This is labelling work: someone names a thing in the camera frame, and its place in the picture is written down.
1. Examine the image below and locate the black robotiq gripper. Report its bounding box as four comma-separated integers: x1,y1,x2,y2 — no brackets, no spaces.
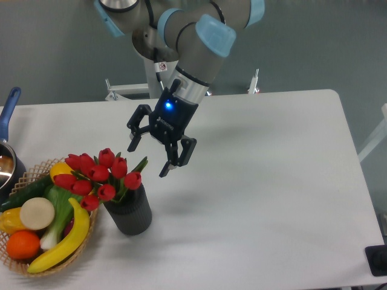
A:
127,88,198,178

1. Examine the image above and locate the red tulip bouquet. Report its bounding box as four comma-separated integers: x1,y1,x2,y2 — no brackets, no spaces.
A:
54,148,148,211

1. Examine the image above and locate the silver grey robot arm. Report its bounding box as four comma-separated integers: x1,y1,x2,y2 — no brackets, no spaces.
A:
94,1,265,176

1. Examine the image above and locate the dark grey ribbed vase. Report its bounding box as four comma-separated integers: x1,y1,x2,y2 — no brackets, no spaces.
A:
103,184,152,236

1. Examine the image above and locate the green bok choy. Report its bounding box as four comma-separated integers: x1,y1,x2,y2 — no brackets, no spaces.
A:
41,185,82,251

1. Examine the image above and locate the yellow banana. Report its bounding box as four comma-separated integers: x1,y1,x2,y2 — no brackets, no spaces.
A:
27,198,90,274

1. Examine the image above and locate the dark red fruit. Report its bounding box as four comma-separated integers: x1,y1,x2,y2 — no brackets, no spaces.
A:
62,218,74,239

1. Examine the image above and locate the green cucumber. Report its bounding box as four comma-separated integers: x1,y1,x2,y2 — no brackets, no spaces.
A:
1,175,53,213

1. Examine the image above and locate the beige round disc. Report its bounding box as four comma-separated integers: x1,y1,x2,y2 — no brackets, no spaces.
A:
19,198,55,230

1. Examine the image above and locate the woven wicker basket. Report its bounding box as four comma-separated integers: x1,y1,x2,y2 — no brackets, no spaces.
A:
1,157,98,277

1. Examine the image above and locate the yellow bell pepper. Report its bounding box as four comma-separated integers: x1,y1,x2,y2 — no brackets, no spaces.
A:
1,207,27,234

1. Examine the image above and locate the orange fruit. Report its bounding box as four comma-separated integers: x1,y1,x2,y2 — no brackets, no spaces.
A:
6,230,41,260

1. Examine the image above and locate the black device at table edge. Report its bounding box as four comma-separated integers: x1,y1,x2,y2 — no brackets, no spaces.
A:
365,245,386,277

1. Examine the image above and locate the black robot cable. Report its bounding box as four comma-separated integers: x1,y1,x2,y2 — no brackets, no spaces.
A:
152,47,167,91

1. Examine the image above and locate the blue handled saucepan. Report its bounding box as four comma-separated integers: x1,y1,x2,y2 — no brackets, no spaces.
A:
1,87,26,203

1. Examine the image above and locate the white frame at right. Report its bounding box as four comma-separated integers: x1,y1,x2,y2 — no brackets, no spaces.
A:
358,103,386,163

